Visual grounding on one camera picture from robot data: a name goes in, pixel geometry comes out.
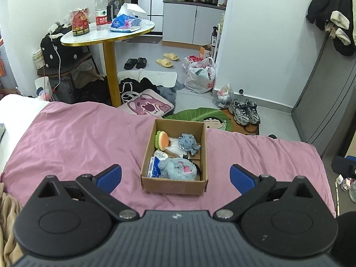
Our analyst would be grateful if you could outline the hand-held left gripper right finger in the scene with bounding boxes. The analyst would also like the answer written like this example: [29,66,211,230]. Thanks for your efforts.
[214,164,317,223]

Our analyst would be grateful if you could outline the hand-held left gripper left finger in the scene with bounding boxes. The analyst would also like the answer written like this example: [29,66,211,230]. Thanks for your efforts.
[36,164,140,223]

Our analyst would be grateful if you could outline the blue white snack packet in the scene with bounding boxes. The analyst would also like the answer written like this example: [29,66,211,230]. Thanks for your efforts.
[147,156,162,178]

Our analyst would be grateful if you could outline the black lace patch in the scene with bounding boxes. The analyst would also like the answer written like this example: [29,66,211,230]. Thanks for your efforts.
[182,154,201,174]

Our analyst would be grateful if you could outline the brown cardboard box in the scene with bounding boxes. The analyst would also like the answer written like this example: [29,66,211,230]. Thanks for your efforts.
[140,119,209,197]

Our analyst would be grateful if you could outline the burger plush toy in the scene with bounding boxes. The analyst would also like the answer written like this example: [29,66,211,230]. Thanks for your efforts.
[155,131,170,150]

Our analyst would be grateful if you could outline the grey fluffy plush toy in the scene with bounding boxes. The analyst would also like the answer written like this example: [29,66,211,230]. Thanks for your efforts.
[158,157,199,180]

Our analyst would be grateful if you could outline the blue octopus plush toy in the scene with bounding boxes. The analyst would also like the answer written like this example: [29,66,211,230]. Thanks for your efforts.
[178,133,201,156]

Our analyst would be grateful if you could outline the clear plastic bag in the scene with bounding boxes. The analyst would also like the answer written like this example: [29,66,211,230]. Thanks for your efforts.
[166,138,186,157]

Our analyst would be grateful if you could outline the pink bedsheet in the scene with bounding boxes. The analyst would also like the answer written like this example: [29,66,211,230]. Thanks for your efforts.
[0,101,337,218]

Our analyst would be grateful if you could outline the grey sneaker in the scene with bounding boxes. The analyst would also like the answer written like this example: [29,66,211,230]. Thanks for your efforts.
[229,99,251,125]
[245,100,261,124]

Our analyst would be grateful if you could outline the green leaf cartoon rug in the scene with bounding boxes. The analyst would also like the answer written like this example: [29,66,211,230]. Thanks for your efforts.
[164,107,261,136]

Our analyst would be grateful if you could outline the pink bear cushion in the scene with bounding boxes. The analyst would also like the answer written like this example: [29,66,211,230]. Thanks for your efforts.
[121,89,175,117]

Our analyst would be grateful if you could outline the clear trash bag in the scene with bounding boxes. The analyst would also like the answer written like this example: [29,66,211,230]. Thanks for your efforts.
[213,83,235,109]

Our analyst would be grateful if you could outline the black clothes pile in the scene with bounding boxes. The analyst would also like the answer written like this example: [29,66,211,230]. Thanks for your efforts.
[119,77,162,101]

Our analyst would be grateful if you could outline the white plastic shopping bag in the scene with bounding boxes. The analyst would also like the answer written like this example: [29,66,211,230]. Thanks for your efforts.
[185,57,217,94]

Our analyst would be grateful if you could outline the round table with yellow leg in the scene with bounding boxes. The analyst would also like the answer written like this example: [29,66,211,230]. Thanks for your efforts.
[61,19,156,108]

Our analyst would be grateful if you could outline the white bed sheet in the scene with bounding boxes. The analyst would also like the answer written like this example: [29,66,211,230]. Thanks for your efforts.
[0,94,52,173]

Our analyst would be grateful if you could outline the beige blanket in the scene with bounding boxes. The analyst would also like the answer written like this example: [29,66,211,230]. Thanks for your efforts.
[0,184,23,267]

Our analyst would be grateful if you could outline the white floor mat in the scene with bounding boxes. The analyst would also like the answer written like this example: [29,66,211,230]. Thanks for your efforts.
[117,71,178,90]

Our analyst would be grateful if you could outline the dark chair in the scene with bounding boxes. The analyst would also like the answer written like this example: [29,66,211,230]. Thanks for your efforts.
[37,51,98,90]

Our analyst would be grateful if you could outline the grey wardrobe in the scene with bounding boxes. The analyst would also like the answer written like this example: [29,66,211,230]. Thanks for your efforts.
[291,33,356,157]

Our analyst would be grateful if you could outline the red plastic bag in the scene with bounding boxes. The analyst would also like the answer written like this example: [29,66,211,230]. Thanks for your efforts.
[182,56,205,70]

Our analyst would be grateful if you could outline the orange cardboard box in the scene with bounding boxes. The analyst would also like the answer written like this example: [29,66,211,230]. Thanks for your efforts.
[199,44,212,59]

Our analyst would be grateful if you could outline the black polka dot bag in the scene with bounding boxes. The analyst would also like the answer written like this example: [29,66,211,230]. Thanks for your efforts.
[40,27,84,69]

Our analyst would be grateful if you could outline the dark doormat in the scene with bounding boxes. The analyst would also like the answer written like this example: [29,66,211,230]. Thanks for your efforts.
[126,37,162,44]

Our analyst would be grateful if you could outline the blue plastic bag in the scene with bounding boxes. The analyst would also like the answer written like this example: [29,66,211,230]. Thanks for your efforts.
[109,15,142,33]

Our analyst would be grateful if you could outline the red snack bag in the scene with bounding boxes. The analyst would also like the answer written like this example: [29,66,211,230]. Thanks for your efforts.
[69,7,91,37]

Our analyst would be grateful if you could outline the clear water bottle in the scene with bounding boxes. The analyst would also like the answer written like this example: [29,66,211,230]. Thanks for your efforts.
[95,0,108,32]

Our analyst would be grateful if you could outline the white kitchen cabinet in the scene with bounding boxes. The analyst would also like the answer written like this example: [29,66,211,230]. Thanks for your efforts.
[162,0,227,47]

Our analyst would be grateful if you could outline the white tissue paper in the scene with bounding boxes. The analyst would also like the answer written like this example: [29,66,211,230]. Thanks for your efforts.
[114,3,148,19]

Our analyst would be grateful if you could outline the beige hanging clothes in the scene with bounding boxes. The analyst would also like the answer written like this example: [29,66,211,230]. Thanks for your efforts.
[324,10,351,45]

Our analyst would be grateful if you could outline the black hanging jacket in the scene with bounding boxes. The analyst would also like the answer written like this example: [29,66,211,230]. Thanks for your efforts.
[306,0,356,57]

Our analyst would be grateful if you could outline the white cable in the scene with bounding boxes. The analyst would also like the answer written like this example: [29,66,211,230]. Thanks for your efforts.
[47,30,62,90]

